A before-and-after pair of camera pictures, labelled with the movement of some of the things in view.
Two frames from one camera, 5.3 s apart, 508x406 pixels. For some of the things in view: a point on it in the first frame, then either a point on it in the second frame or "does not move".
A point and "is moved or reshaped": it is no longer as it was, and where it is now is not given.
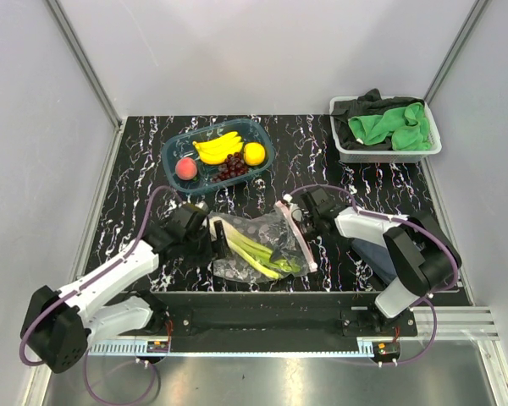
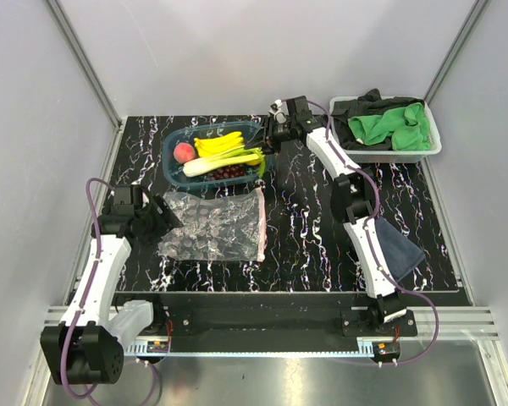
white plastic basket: [355, 156] does not move
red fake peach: [185, 168] to [184, 152]
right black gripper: [284, 244] to [258, 139]
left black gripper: [218, 249] to [166, 221]
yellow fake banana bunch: [215, 151] does not move
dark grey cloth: [368, 103] does not move
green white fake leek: [258, 255] to [233, 156]
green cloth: [407, 127] does not move
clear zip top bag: [262, 246] is moved or reshaped
